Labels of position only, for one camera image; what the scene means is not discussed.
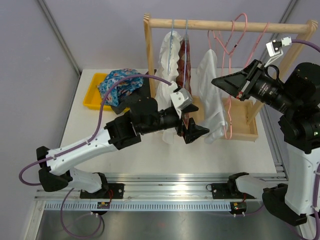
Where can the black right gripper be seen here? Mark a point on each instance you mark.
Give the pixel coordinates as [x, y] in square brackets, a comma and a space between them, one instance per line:
[247, 79]

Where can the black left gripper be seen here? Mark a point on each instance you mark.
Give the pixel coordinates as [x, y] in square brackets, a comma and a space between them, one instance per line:
[193, 131]

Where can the red plaid skirt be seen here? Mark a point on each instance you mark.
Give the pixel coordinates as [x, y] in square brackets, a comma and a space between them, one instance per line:
[180, 63]

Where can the grey polka dot skirt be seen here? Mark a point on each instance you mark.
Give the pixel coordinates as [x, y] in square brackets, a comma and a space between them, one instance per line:
[126, 101]

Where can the blue floral skirt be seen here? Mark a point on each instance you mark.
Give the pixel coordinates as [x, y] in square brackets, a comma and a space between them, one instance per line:
[123, 89]

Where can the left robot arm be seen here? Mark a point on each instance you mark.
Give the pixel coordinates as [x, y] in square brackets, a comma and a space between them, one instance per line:
[143, 117]

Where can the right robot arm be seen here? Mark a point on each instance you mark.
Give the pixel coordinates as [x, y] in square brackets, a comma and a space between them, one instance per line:
[297, 99]

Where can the white ruffled skirt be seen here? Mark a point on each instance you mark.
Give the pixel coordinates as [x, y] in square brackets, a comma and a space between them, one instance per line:
[167, 67]

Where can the wooden clothes rack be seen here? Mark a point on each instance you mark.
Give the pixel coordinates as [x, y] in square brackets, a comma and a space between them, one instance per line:
[244, 127]

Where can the yellow plastic tray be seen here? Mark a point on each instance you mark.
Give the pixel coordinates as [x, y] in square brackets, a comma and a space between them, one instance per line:
[92, 99]

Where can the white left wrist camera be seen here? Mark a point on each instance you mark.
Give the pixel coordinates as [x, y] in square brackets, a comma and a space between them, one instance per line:
[181, 99]

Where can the aluminium mounting rail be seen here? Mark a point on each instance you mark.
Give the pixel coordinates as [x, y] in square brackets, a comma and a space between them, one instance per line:
[183, 174]

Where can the aluminium frame post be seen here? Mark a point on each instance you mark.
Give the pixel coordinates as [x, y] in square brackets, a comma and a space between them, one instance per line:
[291, 6]
[57, 33]

